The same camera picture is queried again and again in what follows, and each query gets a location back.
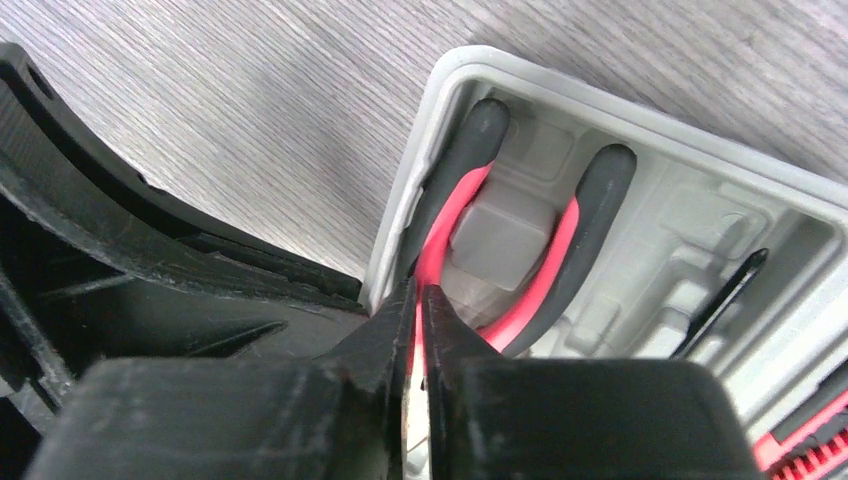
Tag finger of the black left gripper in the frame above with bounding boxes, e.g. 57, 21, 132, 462
1, 41, 367, 479

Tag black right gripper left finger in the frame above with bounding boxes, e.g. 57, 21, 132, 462
25, 279, 416, 479

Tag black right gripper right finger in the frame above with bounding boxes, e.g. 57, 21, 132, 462
421, 285, 761, 479

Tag red handled screwdriver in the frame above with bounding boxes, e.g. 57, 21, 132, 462
669, 248, 770, 360

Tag red black pliers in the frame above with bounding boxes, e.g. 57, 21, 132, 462
396, 98, 637, 356

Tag grey plastic tool case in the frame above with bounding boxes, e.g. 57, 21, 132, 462
360, 45, 847, 446

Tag red black utility knife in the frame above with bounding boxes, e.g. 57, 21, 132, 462
753, 387, 847, 479

